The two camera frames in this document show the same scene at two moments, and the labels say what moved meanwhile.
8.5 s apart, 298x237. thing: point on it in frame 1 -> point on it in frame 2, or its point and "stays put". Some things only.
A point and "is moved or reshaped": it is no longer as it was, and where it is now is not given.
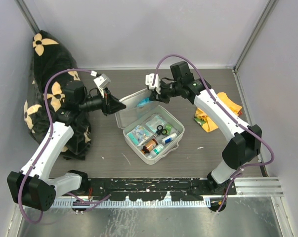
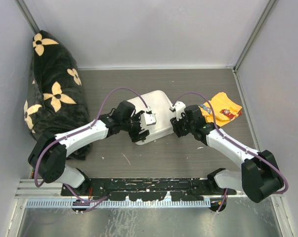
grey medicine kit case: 150,130 is moved or reshaped
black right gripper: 159,98 -> 176,126
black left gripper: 110,104 -> 136,137
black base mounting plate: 150,189 stays put
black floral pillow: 52,68 stays put
